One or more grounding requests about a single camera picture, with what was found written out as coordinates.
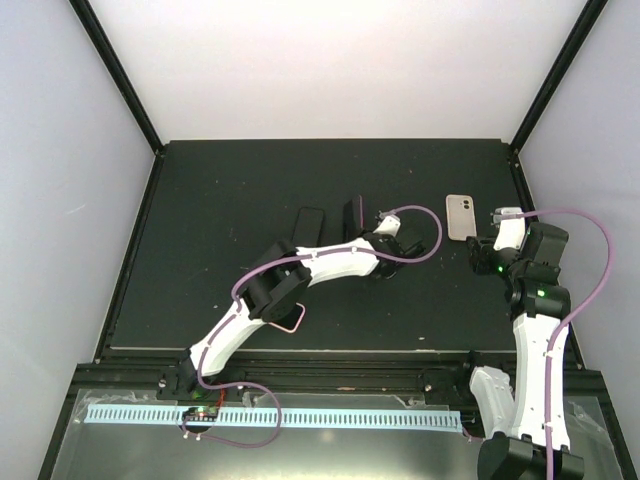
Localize right black frame post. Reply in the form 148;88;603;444
510;0;608;154

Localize black frame post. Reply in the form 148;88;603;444
69;0;164;155
510;0;608;154

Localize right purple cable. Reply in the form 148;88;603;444
497;208;614;480

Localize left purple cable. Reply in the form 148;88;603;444
197;204;444;396

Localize black phone case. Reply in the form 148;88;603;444
291;207;325;248

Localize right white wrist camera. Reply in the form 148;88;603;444
492;207;526;251

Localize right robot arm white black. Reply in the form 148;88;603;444
454;213;585;479

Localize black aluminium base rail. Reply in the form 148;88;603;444
74;349;601;401

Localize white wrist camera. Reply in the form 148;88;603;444
373;212;401;237
492;207;526;251

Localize phone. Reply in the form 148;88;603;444
269;303;306;334
342;195;365;242

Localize phone in pink case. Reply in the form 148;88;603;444
269;303;306;334

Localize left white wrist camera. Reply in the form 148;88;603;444
373;212;401;237

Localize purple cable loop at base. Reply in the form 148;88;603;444
179;382;281;447

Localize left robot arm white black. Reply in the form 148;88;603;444
179;231;433;399

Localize left small circuit board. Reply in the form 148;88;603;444
182;406;219;422

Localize light blue slotted cable duct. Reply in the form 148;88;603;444
84;404;463;433

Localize left black frame post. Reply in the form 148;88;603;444
69;0;164;155

